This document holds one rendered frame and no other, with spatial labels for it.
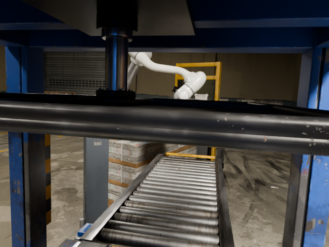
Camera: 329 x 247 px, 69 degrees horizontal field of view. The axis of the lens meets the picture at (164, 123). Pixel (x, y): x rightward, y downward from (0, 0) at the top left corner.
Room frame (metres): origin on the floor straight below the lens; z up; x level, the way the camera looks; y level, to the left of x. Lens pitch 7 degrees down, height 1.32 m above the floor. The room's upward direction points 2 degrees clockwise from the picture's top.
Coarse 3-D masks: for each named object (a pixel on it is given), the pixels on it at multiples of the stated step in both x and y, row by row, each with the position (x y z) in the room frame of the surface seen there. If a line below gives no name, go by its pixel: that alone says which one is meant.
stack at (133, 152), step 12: (120, 144) 2.40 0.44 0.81; (132, 144) 2.36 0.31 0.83; (144, 144) 2.40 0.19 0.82; (156, 144) 2.60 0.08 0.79; (168, 144) 2.84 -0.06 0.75; (120, 156) 2.40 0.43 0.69; (132, 156) 2.32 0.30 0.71; (144, 156) 2.42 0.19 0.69; (168, 156) 2.83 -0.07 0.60; (180, 156) 3.11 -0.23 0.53; (120, 168) 2.40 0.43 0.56; (132, 168) 2.32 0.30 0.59; (144, 168) 2.42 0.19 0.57; (120, 180) 2.40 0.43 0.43; (132, 180) 2.32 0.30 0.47; (108, 192) 2.50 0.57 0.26; (120, 192) 2.40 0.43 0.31; (108, 204) 2.49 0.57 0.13
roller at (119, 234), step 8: (104, 232) 0.86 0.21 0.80; (112, 232) 0.86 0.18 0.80; (120, 232) 0.86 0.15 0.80; (128, 232) 0.86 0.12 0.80; (104, 240) 0.85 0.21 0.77; (112, 240) 0.85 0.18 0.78; (120, 240) 0.84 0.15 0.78; (128, 240) 0.84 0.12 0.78; (136, 240) 0.83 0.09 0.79; (144, 240) 0.83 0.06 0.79; (152, 240) 0.83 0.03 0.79; (160, 240) 0.83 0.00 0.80; (168, 240) 0.83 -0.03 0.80; (176, 240) 0.83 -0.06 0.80; (184, 240) 0.83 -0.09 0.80
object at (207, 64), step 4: (180, 64) 4.01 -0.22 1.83; (184, 64) 3.97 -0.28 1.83; (188, 64) 3.93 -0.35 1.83; (192, 64) 3.89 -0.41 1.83; (196, 64) 3.86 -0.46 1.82; (200, 64) 3.82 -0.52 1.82; (204, 64) 3.79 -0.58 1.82; (208, 64) 3.75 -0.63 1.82; (212, 64) 3.72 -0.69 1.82; (216, 64) 3.69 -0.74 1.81
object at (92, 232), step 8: (152, 160) 1.89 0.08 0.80; (152, 168) 1.70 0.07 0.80; (144, 176) 1.50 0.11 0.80; (136, 184) 1.36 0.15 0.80; (128, 192) 1.24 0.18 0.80; (120, 200) 1.13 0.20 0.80; (112, 208) 1.05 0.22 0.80; (104, 216) 0.98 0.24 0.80; (112, 216) 0.98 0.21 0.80; (96, 224) 0.91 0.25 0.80; (104, 224) 0.91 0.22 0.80; (88, 232) 0.85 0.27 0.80; (96, 232) 0.85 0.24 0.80; (80, 240) 0.81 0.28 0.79; (88, 240) 0.81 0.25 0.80; (96, 240) 0.84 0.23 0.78
